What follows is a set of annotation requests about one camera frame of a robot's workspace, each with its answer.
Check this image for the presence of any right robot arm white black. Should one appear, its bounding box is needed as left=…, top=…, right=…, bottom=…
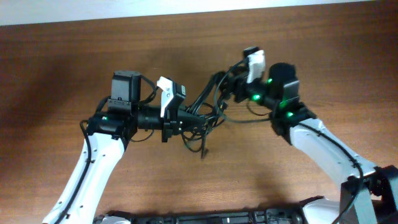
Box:
left=217, top=63, right=397, bottom=223

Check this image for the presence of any black usb cable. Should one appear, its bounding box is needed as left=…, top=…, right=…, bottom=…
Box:
left=180, top=70, right=229, bottom=160

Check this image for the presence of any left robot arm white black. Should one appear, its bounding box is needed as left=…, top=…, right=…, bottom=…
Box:
left=43, top=70, right=205, bottom=223

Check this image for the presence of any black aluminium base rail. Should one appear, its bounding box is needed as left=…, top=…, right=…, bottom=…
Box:
left=93, top=208, right=307, bottom=224

